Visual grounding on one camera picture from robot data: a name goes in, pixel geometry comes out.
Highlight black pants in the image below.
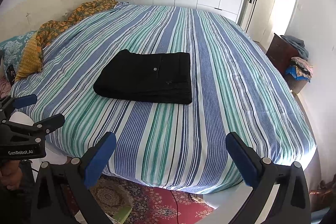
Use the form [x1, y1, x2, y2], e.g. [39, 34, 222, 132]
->
[93, 50, 192, 105]

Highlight person's left hand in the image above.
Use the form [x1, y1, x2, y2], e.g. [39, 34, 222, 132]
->
[1, 160, 23, 190]

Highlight orange floral blanket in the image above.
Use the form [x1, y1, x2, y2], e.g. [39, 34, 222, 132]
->
[15, 0, 118, 81]

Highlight teal patterned pillow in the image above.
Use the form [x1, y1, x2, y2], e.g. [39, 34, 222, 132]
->
[1, 31, 36, 73]

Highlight light green stick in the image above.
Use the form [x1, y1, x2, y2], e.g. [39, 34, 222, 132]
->
[112, 206, 132, 224]

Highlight red patterned rug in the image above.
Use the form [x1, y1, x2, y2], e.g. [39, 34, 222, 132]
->
[63, 173, 216, 224]

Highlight blue green striped bedsheet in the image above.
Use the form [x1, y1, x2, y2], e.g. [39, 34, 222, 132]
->
[11, 3, 317, 194]

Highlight beige padded headboard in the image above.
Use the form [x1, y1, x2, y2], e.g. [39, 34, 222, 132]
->
[1, 0, 93, 41]

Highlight pile of clothes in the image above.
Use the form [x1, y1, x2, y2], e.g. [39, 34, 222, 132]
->
[280, 35, 313, 82]

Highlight dark brown wooden cabinet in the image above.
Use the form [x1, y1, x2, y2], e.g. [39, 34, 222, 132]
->
[266, 34, 299, 76]

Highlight black cable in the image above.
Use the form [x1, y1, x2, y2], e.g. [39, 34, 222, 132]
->
[170, 190, 182, 224]

